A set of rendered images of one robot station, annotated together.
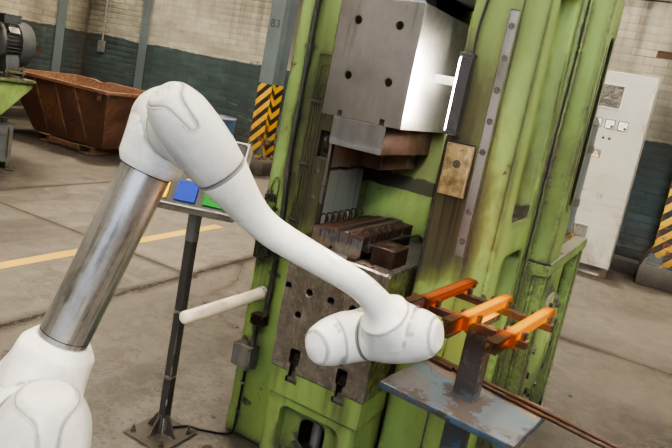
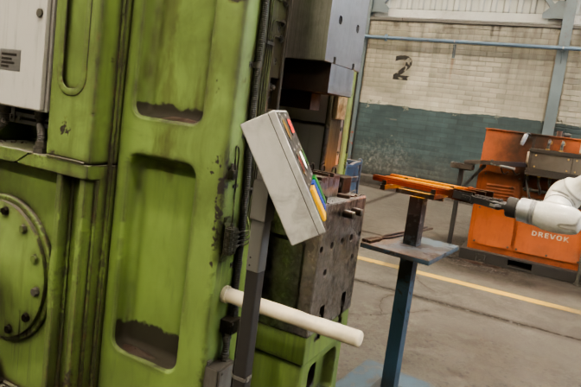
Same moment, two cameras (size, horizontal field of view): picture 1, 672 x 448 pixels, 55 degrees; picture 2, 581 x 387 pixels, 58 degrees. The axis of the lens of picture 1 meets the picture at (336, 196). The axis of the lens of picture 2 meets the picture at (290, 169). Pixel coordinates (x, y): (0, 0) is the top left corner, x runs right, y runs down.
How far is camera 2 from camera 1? 2.91 m
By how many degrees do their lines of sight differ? 89
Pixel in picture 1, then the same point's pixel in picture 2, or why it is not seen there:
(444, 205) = (333, 129)
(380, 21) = not seen: outside the picture
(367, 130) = (347, 75)
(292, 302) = (322, 264)
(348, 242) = (333, 184)
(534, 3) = not seen: outside the picture
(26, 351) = not seen: outside the picture
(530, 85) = not seen: hidden behind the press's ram
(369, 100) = (348, 46)
